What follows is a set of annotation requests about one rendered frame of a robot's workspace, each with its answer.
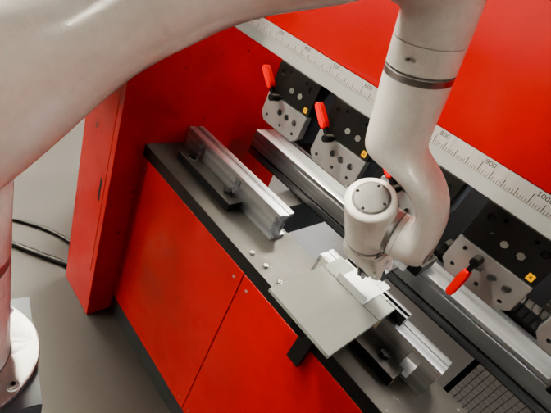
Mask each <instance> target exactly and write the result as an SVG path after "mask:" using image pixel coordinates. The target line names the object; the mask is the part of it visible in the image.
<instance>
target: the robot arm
mask: <svg viewBox="0 0 551 413"><path fill-rule="evenodd" d="M356 1H359V0H0V411H1V410H2V409H3V408H4V407H6V406H7V405H8V404H9V403H11V402H12V401H13V400H14V399H15V398H16V397H17V396H18V395H19V394H20V392H21V391H22V390H23V389H24V388H25V386H26V385H27V383H28V382H29V381H30V379H31V378H32V376H33V374H34V371H35V369H36V367H37V364H38V361H39V353H40V339H39V334H38V330H37V329H36V327H35V326H34V323H33V322H32V320H31V319H30V318H29V317H28V316H27V315H26V314H25V313H23V312H22V311H20V310H19V309H17V308H15V307H13V306H11V241H12V209H13V195H14V178H16V177H17V176H18V175H20V174H21V173H22V172H23V171H25V170H26V169H27V168H29V167H30V166H31V165H32V164H33V163H35V162H36V161H37V160H38V159H39V158H40V157H41V156H42V155H43V154H44V153H46V152H47V151H48V150H49V149H50V148H52V147H53V146H54V145H55V144H56V143H57V142H59V141H60V140H61V139H62V138H63V137H64V136H65V135H66V134H68V133H69V132H70V131H71V130H72V129H73V128H74V127H75V126H76V125H78V124H79V123H80V122H81V121H82V120H83V119H84V118H85V117H86V116H87V115H88V114H89V113H90V112H91V111H92V110H93V109H94V108H95V107H97V106H98V105H99V104H100V103H101V102H102V101H104V100H105V99H106V98H107V97H108V96H110V95H111V94H112V93H114V92H115V91H116V90H117V89H118V88H119V87H121V86H122V85H123V84H125V83H126V82H127V81H129V80H130V79H132V78H133V77H134V76H136V75H137V74H138V73H140V72H142V71H143V70H145V69H147V68H149V67H150V66H152V65H154V64H155V63H157V62H159V61H161V60H162V59H164V58H166V57H168V56H170V55H172V54H174V53H176V52H179V51H181V50H183V49H185V48H187V47H189V46H191V45H193V44H195V43H197V42H199V41H201V40H203V39H205V38H208V37H210V36H212V35H214V34H216V33H218V32H221V31H222V30H226V29H228V28H230V27H233V26H236V25H239V24H243V23H245V22H248V21H251V20H256V19H259V18H263V17H267V16H274V15H279V14H285V13H290V12H296V11H306V10H312V9H318V8H324V7H333V6H338V5H342V4H346V3H351V2H356ZM390 1H392V2H394V3H396V4H397V5H399V12H398V18H397V20H396V24H395V27H394V32H393V35H392V39H391V42H390V45H389V51H388V53H387V57H386V59H385V65H384V69H383V71H382V75H381V78H380V83H379V87H378V90H377V94H376V100H375V102H374V106H373V109H372V113H371V118H370V121H369V125H368V127H367V134H366V139H365V146H366V150H367V153H368V154H369V156H370V157H371V158H372V159H373V160H374V161H375V162H376V163H377V164H378V165H379V166H381V167H382V168H383V169H384V170H386V171H387V172H388V173H389V174H390V175H391V176H392V177H393V178H394V179H395V180H396V181H397V182H398V183H399V184H400V185H401V187H402V188H403V189H404V191H405V192H406V194H407V195H408V196H409V198H410V200H411V202H412V205H413V208H414V211H415V216H411V215H409V214H408V213H406V212H405V211H402V210H401V209H400V208H399V207H398V195H397V193H396V191H395V189H394V188H393V187H392V186H391V185H390V184H389V183H387V182H385V181H384V180H382V179H377V178H365V179H360V180H358V181H356V182H354V183H353V184H351V185H350V186H349V187H348V189H347V191H346V193H345V195H344V230H345V238H344V252H345V254H346V255H347V256H348V257H349V258H350V259H351V260H352V261H353V262H354V263H355V266H356V267H357V275H358V276H361V279H364V278H366V277H367V278H369V277H371V278H372V279H374V280H376V281H378V280H380V281H381V282H383V281H384V280H385V279H386V273H385V270H387V271H390V270H391V268H392V265H393V258H394V259H395V260H397V261H400V262H402V263H403V264H405V265H407V266H413V267H418V266H422V265H423V264H425V263H426V262H427V261H428V260H429V259H430V256H431V255H432V253H433V251H434V250H435V248H436V247H437V245H438V242H439V240H440V238H441V236H442V234H443V232H444V230H445V227H446V224H447V223H448V219H449V212H450V196H449V188H448V185H447V182H446V180H445V177H444V175H443V172H442V171H441V169H440V168H439V165H438V164H437V162H436V160H435V159H434V157H433V156H432V154H431V152H430V149H429V142H430V138H431V136H432V134H433V132H434V130H435V127H436V124H437V122H438V120H439V117H440V115H441V112H442V110H443V108H444V105H445V103H446V101H447V99H448V96H449V94H450V91H451V89H452V87H453V84H454V81H455V79H456V77H457V75H458V72H459V69H460V67H461V64H462V62H463V59H464V57H465V55H466V53H467V49H468V47H469V45H470V43H471V40H472V37H473V35H474V33H475V31H476V27H477V25H478V23H479V20H480V17H481V15H482V13H483V10H484V8H485V4H486V2H487V0H390Z"/></svg>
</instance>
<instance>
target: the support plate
mask: <svg viewBox="0 0 551 413"><path fill-rule="evenodd" d="M323 266H324V267H325V268H326V269H327V270H328V271H329V272H330V273H331V274H333V275H334V274H336V275H335V278H337V276H338V275H339V273H340V272H341V273H342V274H343V275H345V274H347V273H348V272H350V271H352V270H353V268H352V267H351V266H350V265H349V264H348V263H346V262H345V261H344V260H343V259H342V258H341V257H340V258H339V259H337V260H334V261H332V262H329V263H327V264H325V265H323ZM323 266H320V267H317V268H316V269H314V270H310V271H308V272H306V273H304V274H302V275H299V276H297V277H294V278H292V279H289V280H287V281H285V282H283V283H281V284H277V285H276V286H274V287H271V288H269V290H268V292H269V293H270V294H271V295H272V296H273V298H274V299H275V300H276V301H278V303H279V304H280V305H281V306H282V307H283V309H284V310H285V311H286V312H287V313H288V315H289V316H290V317H291V318H292V319H293V320H294V322H295V323H296V324H297V325H298V327H299V328H300V329H301V330H302V331H303V332H304V333H305V334H306V335H307V336H308V337H309V339H310V340H311V341H312V342H313V343H314V344H315V346H316V347H317V348H318V349H319V350H320V352H321V353H322V354H323V355H324V356H325V357H326V359H328V358H329V357H331V356H333V355H334V354H335V353H336V352H337V351H339V350H340V349H342V348H343V347H345V346H346V345H348V344H349V343H350V342H352V341H353V340H354V339H355V338H357V337H359V336H360V335H361V334H363V333H364V332H366V331H367V330H368V329H369V328H371V327H372V326H374V325H375V324H377V323H378V322H380V321H381V320H383V319H384V318H385V317H386V316H387V315H389V314H390V313H392V312H393V311H394V310H395V309H394V308H393V307H392V306H391V305H390V304H389V303H388V302H387V301H386V300H385V299H384V298H383V297H382V296H381V295H378V296H377V297H374V298H373V299H371V300H370V301H368V302H366V303H364V304H363V305H362V304H361V303H360V302H359V301H358V300H357V299H356V298H355V297H354V296H353V295H352V294H351V293H350V292H349V291H348V290H347V289H346V288H345V287H344V286H343V285H342V284H340V283H339V282H338V281H337V280H336V279H335V278H334V277H333V276H332V275H331V274H330V273H329V272H328V271H327V270H326V269H325V268H324V267H323ZM365 307H366V308H367V309H368V310H369V311H370V312H371V313H372V314H373V315H374V316H375V317H376V318H377V319H378V320H379V321H378V320H377V319H376V318H375V317H374V316H373V315H372V314H371V313H370V312H369V311H368V310H367V309H366V308H365Z"/></svg>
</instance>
